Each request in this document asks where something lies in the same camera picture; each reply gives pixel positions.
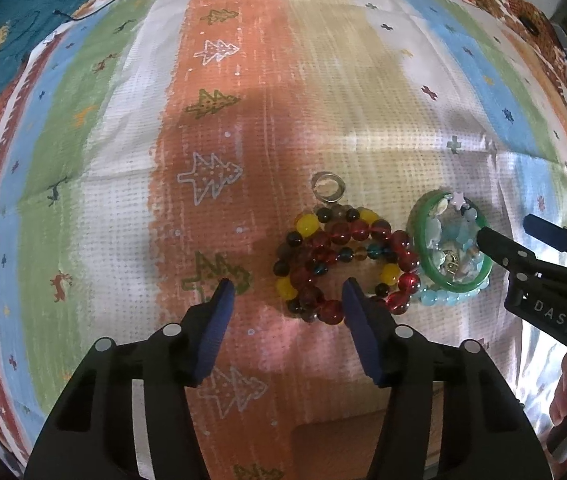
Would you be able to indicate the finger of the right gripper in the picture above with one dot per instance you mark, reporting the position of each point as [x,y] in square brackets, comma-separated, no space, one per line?
[519,261]
[545,231]

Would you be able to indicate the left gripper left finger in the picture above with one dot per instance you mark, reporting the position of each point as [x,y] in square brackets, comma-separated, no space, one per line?
[204,327]

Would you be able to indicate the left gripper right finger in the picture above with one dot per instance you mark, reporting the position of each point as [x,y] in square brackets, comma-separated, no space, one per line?
[372,328]

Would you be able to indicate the colourful striped blanket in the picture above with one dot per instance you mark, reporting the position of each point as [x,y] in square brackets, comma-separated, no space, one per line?
[151,148]

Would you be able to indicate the green jade bangle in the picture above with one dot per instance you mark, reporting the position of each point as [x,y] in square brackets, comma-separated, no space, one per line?
[443,225]

